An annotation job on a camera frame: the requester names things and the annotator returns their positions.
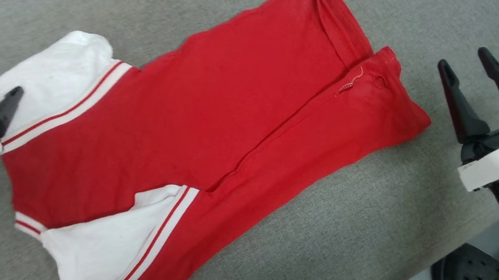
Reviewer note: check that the red white basketball garment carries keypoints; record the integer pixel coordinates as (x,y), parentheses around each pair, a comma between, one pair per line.
(175,122)

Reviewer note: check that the grey fabric sofa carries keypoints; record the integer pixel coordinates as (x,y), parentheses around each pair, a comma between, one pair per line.
(299,253)

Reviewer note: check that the black perforated object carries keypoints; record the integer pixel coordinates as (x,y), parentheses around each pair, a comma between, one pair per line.
(474,269)

